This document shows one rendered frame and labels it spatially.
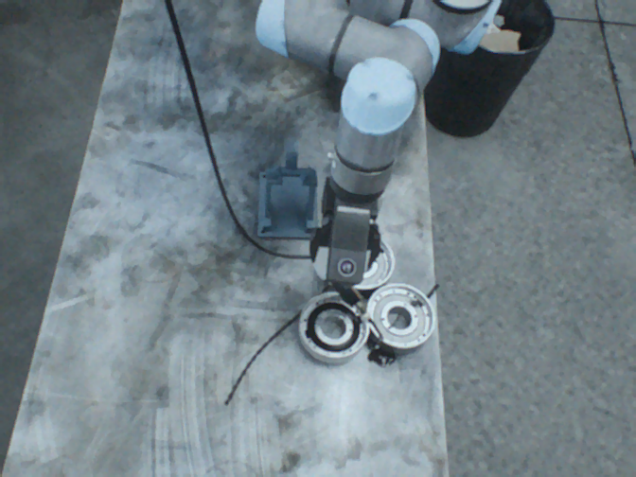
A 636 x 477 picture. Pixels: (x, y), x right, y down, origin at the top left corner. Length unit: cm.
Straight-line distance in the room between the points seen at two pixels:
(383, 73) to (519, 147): 171
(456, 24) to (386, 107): 51
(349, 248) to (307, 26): 27
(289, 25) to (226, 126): 44
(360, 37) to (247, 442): 57
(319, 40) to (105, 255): 51
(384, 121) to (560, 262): 155
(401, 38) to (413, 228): 43
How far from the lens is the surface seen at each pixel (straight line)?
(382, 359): 105
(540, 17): 227
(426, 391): 105
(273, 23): 85
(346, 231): 83
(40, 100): 242
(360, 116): 73
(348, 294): 97
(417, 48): 83
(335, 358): 100
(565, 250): 226
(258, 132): 124
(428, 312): 106
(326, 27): 83
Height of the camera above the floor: 177
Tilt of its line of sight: 59 degrees down
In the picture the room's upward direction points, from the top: 12 degrees clockwise
